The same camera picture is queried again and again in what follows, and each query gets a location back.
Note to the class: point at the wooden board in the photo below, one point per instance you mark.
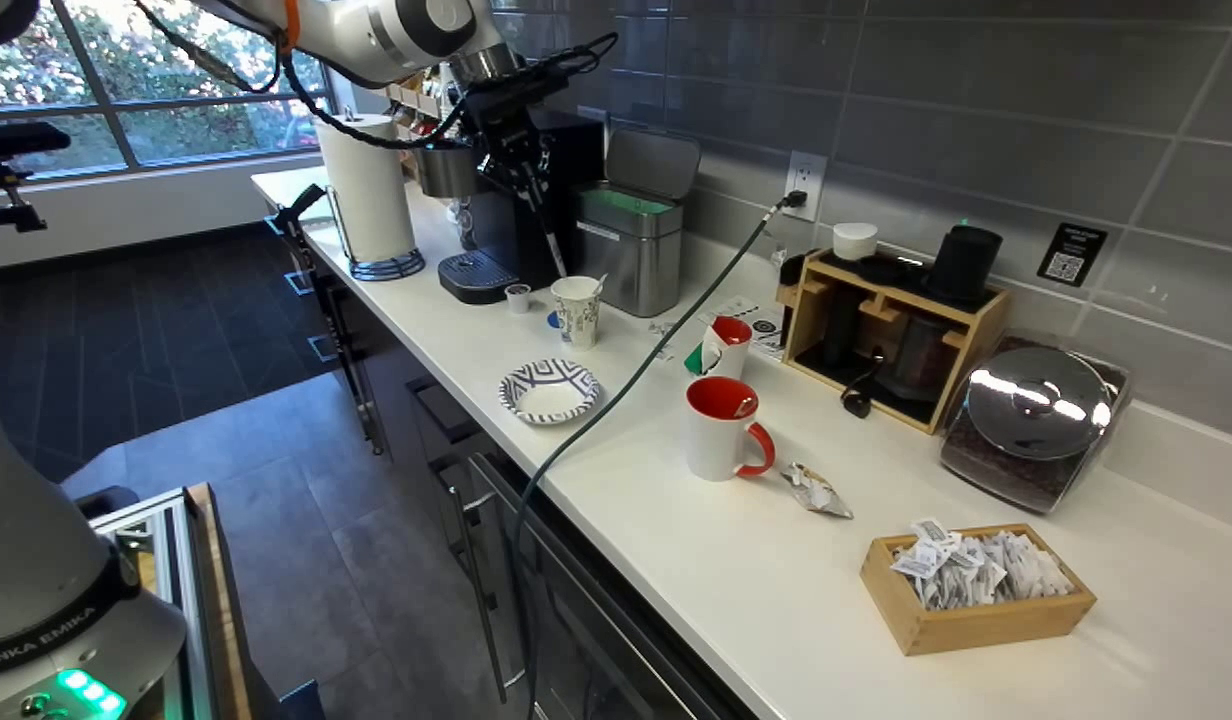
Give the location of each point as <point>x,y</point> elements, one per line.
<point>223,615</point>

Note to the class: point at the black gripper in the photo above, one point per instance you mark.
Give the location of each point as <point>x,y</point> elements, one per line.
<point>514,126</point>

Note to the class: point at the grey paper towel holder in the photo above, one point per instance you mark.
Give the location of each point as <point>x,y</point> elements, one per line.
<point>390,265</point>

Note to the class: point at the wooden counter organizer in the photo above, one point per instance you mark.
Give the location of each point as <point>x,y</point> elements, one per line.
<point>979,343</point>

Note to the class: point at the white wall outlet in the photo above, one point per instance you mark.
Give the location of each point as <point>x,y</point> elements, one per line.
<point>808,169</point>

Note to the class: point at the black scoop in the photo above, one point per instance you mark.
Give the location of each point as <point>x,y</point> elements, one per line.
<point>862,389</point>

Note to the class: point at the black Keurig coffee machine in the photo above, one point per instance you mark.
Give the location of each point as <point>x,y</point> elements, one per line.
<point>577,173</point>

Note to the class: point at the blue patterned white bowl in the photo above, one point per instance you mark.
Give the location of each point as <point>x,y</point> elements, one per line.
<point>554,394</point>

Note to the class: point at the black camera stand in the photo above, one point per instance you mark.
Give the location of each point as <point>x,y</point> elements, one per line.
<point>16,140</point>

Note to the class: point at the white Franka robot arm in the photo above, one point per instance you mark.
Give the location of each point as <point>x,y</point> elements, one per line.
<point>377,24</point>

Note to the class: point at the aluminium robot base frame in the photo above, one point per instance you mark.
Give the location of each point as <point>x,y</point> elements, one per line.
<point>163,560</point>

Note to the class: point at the crumpled silver snack wrapper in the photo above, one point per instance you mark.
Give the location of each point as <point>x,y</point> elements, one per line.
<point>818,490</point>

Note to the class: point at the black wall sign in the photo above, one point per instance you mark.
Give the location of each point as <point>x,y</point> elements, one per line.
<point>1073,254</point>

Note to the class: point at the black canister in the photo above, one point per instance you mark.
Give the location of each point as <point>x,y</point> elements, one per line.
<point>967,265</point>

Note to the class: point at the small coffee pod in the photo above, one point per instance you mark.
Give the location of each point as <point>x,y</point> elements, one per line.
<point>516,299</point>

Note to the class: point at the white paper towel roll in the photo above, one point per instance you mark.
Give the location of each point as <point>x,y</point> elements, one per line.
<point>368,185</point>

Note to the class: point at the small blue object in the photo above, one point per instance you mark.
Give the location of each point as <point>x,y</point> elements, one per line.
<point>554,322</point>

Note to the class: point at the stainless steel dishwasher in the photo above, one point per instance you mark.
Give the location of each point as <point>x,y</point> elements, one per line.
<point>603,652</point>

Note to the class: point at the wooden packet box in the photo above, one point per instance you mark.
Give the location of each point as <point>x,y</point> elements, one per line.
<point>979,625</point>

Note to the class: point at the patterned paper cup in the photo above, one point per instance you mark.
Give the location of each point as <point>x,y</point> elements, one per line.
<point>577,319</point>

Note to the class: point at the dark wood base cabinet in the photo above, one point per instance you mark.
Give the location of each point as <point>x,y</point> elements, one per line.
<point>421,402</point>

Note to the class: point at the white sugar packets pile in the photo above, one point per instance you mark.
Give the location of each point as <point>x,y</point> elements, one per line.
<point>981,564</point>

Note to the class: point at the large window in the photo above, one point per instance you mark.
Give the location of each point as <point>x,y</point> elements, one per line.
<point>179,81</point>

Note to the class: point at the silver pod storage box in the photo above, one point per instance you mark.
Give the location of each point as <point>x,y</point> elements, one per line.
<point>637,254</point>

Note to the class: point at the silver domed appliance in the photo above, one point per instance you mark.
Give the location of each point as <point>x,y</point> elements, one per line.
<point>1037,420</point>

